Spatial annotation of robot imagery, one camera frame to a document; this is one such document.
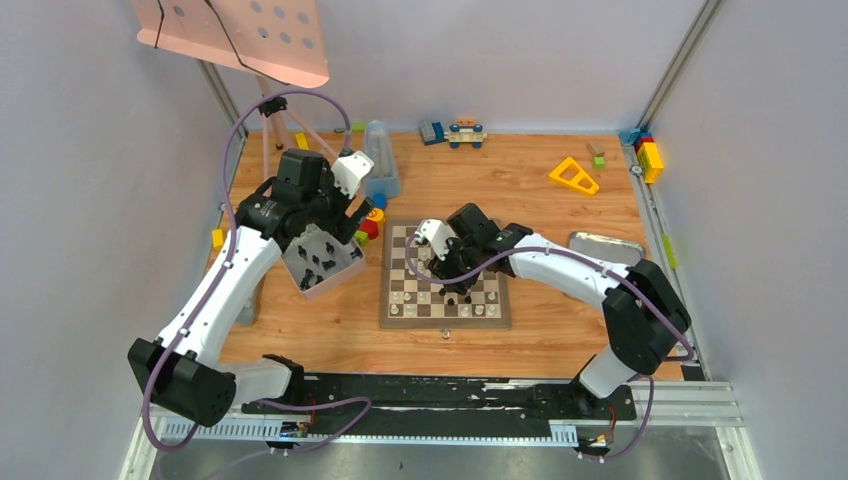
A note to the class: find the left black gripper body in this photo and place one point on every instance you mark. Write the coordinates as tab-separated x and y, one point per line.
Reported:
346	216

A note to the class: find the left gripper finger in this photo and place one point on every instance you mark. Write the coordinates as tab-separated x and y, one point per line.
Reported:
350	224
310	236

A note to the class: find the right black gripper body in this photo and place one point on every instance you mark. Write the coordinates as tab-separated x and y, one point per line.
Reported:
459	261

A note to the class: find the wooden chess board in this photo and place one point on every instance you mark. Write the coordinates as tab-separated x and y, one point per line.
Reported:
408	302

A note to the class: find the grey toy microphone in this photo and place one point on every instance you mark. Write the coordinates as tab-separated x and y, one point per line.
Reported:
249	312

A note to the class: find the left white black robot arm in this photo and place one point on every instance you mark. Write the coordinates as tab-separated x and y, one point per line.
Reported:
181	370

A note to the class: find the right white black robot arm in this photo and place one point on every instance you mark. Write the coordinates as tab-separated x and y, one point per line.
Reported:
644	317

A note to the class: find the green small block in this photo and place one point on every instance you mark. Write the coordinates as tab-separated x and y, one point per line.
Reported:
361	238

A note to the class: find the red round block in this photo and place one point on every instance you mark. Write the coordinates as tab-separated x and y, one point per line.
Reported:
370	228

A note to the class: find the yellow round sign block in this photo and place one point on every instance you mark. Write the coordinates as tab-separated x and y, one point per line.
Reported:
377	215

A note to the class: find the blue small block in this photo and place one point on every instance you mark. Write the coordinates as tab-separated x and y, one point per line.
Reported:
380	201

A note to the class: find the yellow block near stand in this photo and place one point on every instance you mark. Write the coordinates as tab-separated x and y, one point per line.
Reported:
301	141

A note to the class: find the small yellow cube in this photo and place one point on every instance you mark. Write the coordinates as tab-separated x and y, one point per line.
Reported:
218	239

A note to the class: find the wooden toy car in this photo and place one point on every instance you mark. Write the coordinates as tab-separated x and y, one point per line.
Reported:
465	132

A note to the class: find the blue grey brick block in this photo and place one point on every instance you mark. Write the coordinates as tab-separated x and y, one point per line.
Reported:
431	133

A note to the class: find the yellow triangle shape toy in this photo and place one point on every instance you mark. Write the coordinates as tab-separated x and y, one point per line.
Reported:
570	174

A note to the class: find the silver metal tin lid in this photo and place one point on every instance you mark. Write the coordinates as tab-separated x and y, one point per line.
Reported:
607	248

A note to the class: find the pink music stand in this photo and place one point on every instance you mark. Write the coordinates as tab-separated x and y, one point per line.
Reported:
273	40

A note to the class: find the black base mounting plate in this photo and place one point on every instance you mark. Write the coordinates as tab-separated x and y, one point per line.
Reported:
408	405

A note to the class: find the wooden brown block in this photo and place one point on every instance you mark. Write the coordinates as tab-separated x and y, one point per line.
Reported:
595	149

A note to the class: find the stacked coloured bricks corner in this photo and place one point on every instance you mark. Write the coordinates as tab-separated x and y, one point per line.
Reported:
647	152

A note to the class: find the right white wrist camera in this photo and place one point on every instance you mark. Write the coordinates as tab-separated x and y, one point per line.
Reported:
436	233

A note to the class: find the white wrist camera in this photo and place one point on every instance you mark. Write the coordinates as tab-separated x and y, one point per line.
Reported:
350	171
436	233

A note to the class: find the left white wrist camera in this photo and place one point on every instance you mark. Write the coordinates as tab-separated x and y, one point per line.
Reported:
350	171

